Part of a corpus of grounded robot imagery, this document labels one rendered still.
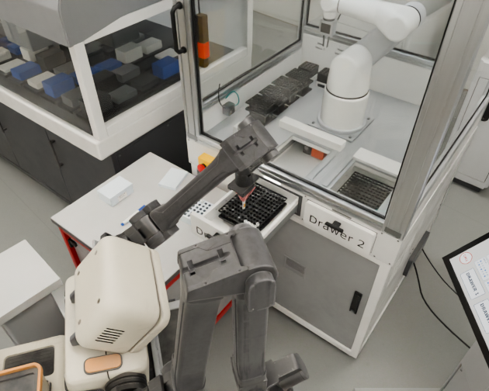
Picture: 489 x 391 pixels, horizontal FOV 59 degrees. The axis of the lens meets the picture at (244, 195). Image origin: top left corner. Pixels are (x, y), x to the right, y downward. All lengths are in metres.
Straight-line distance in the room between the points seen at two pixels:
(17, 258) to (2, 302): 0.20
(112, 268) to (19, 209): 2.43
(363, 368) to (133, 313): 1.66
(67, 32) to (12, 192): 1.84
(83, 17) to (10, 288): 1.05
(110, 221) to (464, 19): 1.45
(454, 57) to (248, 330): 0.84
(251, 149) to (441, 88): 0.57
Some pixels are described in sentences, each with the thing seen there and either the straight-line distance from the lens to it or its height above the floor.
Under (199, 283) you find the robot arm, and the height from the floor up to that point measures 1.61.
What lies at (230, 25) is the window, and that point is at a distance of 1.58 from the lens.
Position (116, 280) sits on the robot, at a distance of 0.90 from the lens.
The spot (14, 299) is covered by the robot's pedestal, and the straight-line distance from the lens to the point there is 1.79.
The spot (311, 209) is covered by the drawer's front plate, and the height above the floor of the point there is 0.90.
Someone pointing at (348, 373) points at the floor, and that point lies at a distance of 2.36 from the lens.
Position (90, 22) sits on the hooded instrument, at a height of 1.42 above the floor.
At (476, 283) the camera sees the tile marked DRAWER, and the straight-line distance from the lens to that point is 1.50.
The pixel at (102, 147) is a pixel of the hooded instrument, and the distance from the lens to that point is 2.14.
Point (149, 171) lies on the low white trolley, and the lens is 2.12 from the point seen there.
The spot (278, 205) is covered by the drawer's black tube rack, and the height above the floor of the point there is 0.90.
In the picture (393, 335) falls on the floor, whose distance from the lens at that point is 2.52.
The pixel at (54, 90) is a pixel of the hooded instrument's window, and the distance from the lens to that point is 2.20.
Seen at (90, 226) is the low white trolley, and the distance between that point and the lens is 1.92.
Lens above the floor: 2.09
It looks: 43 degrees down
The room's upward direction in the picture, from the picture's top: straight up
